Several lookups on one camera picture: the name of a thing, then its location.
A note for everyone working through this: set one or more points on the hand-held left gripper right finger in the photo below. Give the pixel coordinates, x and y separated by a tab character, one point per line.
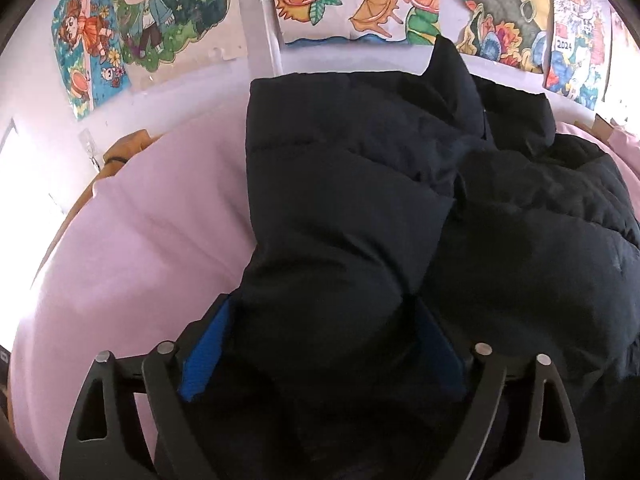
442	355

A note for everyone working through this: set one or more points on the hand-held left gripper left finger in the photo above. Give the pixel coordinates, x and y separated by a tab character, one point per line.
207	350

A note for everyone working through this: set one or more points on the black puffer jacket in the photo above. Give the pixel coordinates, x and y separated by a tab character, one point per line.
350	210

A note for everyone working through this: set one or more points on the pink duvet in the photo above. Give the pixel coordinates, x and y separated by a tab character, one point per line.
150	260

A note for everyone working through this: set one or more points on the bright window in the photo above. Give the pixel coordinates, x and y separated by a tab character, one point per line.
25	200

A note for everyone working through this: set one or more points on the orange-dress girl blue poster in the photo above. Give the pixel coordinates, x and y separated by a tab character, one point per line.
82	40

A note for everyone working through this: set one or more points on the blond character green poster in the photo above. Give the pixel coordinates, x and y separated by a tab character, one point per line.
170	10

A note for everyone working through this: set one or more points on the landscape whale poster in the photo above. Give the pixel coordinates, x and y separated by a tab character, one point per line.
500	15

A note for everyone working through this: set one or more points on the colourful city buildings poster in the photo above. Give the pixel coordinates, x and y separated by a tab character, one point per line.
580	35

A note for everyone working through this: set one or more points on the orange slices drink poster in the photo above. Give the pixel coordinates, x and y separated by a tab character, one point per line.
345	0

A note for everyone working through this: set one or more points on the wooden bed frame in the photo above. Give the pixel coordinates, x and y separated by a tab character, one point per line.
125	147

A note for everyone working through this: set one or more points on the white wall socket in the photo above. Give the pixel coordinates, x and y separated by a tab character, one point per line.
89	144

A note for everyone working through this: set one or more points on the white wall pipe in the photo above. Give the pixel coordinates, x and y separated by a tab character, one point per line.
270	15

